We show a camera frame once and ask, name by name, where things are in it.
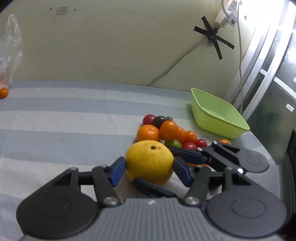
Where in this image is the green plastic basin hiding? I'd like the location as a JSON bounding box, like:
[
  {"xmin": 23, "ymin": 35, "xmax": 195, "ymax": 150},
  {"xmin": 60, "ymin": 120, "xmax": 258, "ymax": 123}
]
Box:
[{"xmin": 191, "ymin": 88, "xmax": 250, "ymax": 139}]

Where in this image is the clear plastic bag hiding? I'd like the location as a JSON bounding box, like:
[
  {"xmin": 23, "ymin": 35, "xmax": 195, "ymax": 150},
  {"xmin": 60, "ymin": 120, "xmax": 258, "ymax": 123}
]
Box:
[{"xmin": 0, "ymin": 14, "xmax": 23, "ymax": 90}]

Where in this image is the yellow lemon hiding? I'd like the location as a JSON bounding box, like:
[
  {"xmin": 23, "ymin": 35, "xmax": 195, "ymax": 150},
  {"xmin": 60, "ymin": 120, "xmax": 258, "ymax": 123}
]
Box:
[{"xmin": 125, "ymin": 140, "xmax": 174, "ymax": 185}]

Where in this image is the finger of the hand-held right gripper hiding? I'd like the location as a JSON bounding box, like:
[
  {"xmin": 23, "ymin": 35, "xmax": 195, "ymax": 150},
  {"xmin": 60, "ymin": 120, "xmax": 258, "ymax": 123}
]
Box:
[
  {"xmin": 167, "ymin": 140, "xmax": 245, "ymax": 172},
  {"xmin": 132, "ymin": 178, "xmax": 177, "ymax": 198}
]

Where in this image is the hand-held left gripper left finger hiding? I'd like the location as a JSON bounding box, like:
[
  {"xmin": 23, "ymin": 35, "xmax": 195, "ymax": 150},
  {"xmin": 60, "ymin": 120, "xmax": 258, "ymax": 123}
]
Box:
[{"xmin": 44, "ymin": 156, "xmax": 126, "ymax": 207}]

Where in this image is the metal window frame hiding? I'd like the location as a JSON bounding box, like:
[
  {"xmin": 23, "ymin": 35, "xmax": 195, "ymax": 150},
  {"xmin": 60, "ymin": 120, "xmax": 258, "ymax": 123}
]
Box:
[{"xmin": 224, "ymin": 0, "xmax": 296, "ymax": 164}]

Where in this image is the dark cherry tomato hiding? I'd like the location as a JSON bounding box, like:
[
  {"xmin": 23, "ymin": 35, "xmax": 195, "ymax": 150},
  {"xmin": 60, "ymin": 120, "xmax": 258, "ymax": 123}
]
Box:
[{"xmin": 153, "ymin": 116, "xmax": 167, "ymax": 129}]

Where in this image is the black tape cross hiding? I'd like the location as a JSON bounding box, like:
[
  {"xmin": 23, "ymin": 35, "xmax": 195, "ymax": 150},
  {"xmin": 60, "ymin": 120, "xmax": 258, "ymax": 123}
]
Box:
[{"xmin": 194, "ymin": 16, "xmax": 235, "ymax": 60}]

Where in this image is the white plug adapter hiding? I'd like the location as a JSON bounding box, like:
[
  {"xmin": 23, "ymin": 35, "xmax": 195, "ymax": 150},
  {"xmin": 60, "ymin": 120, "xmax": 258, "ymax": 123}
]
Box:
[{"xmin": 216, "ymin": 10, "xmax": 229, "ymax": 30}]

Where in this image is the white power cable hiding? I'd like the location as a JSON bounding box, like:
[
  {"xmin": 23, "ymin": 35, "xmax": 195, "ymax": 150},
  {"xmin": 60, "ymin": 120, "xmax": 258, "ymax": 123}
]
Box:
[{"xmin": 236, "ymin": 22, "xmax": 244, "ymax": 113}]

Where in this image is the white power strip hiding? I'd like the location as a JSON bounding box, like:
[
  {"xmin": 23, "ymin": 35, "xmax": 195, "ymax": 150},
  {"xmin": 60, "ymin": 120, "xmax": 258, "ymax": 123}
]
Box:
[{"xmin": 225, "ymin": 0, "xmax": 242, "ymax": 26}]

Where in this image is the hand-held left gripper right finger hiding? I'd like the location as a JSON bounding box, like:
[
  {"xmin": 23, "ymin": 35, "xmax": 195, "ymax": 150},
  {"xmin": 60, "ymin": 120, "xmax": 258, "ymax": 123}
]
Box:
[{"xmin": 173, "ymin": 157, "xmax": 257, "ymax": 207}]

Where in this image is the grey wall cable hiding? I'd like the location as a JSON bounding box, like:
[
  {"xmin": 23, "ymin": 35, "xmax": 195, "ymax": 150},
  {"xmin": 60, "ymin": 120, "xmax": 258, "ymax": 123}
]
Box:
[{"xmin": 148, "ymin": 38, "xmax": 211, "ymax": 86}]

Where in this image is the striped bed sheet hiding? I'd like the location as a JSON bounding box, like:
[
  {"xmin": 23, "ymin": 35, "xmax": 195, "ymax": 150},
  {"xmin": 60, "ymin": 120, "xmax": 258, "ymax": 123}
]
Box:
[{"xmin": 0, "ymin": 80, "xmax": 279, "ymax": 234}]

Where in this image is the green cherry tomato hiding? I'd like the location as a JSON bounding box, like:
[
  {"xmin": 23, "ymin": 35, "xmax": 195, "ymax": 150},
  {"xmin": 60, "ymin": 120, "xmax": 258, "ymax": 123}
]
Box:
[{"xmin": 165, "ymin": 139, "xmax": 183, "ymax": 149}]

